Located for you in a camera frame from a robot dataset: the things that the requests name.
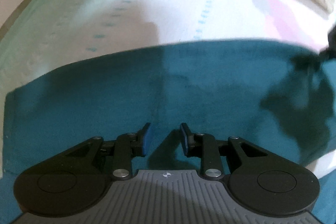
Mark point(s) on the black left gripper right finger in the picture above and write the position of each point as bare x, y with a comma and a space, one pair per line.
257, 179

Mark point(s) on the teal green pants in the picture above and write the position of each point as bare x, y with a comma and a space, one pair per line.
276, 95

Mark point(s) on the floral white bed sheet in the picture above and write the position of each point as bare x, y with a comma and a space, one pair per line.
50, 34

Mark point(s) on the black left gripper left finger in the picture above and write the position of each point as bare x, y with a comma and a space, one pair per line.
79, 177

